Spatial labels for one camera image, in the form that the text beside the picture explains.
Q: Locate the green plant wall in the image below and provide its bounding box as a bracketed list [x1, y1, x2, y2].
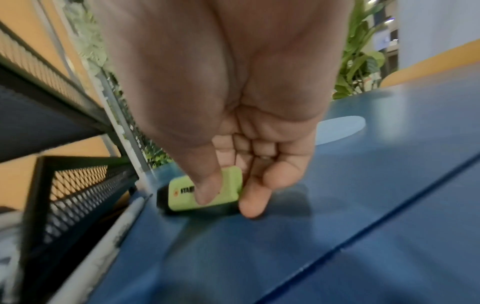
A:
[61, 0, 174, 167]

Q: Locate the pale blue round pad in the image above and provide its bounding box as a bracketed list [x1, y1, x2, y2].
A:
[315, 116, 367, 146]

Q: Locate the printed paper sheet bundle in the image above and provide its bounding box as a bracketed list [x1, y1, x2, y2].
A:
[0, 207, 24, 304]

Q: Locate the dark green potted plant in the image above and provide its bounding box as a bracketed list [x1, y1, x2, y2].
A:
[331, 0, 388, 100]

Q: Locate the person's right hand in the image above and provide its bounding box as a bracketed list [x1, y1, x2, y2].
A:
[91, 0, 355, 219]

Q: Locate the dark metal door frame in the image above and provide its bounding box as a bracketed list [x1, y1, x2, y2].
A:
[33, 0, 155, 182]

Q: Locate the black mesh tiered tray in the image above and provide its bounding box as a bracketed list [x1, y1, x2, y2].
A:
[0, 20, 151, 304]

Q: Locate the yellow highlighter pen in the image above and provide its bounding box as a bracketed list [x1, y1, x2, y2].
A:
[155, 165, 244, 216]

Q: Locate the white column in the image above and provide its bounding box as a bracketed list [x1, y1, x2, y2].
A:
[397, 0, 480, 71]

